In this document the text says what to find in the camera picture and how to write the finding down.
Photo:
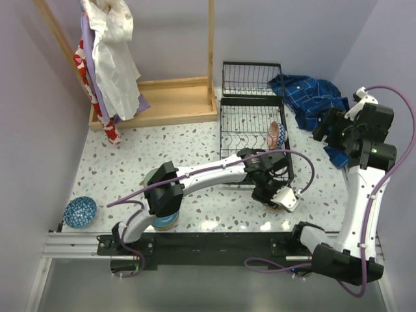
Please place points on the lavender hanging garment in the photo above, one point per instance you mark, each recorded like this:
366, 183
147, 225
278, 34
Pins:
88, 36

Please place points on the blue plaid shirt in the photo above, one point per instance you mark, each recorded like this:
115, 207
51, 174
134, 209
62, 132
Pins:
309, 98

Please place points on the red white floral garment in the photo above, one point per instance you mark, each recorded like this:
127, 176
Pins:
79, 58

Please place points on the cream beige bowl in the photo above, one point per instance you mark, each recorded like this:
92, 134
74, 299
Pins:
273, 208

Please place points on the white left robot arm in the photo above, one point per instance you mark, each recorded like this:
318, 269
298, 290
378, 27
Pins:
169, 184

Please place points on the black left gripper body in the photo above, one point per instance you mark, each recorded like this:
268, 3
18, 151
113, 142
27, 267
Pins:
263, 195

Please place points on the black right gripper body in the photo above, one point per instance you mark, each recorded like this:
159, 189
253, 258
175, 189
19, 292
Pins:
340, 123

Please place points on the teal blue bowl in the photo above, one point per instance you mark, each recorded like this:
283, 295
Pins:
171, 217

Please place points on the blue triangle patterned bowl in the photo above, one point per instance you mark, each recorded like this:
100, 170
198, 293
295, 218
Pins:
80, 212

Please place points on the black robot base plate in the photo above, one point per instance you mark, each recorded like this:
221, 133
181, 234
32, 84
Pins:
205, 249

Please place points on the yellow rimmed bowl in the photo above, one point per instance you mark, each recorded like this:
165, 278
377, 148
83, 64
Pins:
161, 225

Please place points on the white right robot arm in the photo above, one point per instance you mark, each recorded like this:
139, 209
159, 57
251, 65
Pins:
360, 133

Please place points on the light green bowl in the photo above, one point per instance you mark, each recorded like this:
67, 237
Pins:
147, 177

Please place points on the black wire dish rack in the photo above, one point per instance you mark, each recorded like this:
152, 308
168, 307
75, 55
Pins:
252, 97

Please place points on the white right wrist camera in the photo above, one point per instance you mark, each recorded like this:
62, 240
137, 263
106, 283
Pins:
361, 97

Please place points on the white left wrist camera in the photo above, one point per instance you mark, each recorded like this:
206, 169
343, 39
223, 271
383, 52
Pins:
286, 197

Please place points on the red blue patterned bowl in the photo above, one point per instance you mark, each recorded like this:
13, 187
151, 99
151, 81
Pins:
276, 136

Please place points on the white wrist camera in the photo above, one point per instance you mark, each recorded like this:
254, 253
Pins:
286, 197
361, 97

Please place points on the white hanging shirt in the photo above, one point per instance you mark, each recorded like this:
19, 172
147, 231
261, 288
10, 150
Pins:
115, 69

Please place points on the aluminium rail frame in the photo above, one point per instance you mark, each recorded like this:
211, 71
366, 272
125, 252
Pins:
62, 245

